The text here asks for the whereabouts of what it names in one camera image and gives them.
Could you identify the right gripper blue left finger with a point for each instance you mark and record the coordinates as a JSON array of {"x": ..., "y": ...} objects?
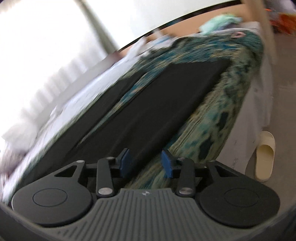
[{"x": 109, "y": 168}]

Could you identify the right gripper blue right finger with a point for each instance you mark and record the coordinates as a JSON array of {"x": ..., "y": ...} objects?
[{"x": 183, "y": 170}]

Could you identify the black pants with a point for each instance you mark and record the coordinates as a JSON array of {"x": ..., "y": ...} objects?
[{"x": 144, "y": 124}]

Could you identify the teal patterned bedspread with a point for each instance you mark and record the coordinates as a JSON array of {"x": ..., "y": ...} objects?
[{"x": 204, "y": 133}]

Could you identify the cream slipper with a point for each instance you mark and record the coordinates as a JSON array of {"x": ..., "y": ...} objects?
[{"x": 265, "y": 153}]

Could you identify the green curtain right panel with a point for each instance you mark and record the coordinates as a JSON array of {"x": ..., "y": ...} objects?
[{"x": 101, "y": 34}]

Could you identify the mint green cloth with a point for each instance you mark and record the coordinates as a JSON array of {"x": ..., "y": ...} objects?
[{"x": 219, "y": 22}]

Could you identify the white sheer curtain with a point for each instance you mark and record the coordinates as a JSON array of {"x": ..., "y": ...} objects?
[{"x": 45, "y": 47}]

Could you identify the wooden bed frame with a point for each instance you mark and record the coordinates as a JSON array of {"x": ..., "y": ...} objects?
[{"x": 255, "y": 19}]

